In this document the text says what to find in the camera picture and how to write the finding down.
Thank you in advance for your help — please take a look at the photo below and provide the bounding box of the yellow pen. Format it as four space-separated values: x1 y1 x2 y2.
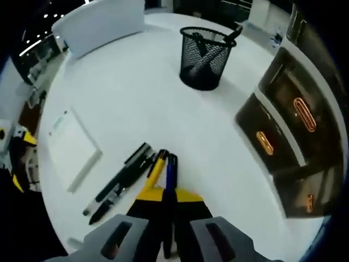
146 149 169 192

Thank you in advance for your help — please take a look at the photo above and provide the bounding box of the translucent white storage box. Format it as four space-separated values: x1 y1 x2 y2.
51 0 145 59

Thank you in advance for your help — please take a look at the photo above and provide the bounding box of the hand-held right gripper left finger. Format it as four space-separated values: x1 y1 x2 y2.
45 187 167 262

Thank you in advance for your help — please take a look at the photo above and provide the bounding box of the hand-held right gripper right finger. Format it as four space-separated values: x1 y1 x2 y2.
173 188 263 262

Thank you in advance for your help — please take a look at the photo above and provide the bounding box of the large white sticky note pad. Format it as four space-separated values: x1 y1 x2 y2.
46 107 104 193

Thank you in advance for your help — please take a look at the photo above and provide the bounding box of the grey black pen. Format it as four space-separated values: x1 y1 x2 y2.
88 152 158 226

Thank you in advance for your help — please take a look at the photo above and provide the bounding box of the black capped pen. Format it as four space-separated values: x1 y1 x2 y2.
82 141 154 217

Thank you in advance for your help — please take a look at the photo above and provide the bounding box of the dark slim pen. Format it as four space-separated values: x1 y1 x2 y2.
191 32 208 57

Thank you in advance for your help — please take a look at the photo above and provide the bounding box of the blue pen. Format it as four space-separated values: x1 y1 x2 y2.
163 154 179 259

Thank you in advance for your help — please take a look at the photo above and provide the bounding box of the white plastic drawer cabinet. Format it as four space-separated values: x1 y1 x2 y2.
234 8 345 219

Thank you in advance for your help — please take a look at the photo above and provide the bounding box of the black mesh pen holder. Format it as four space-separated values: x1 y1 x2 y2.
179 26 244 91

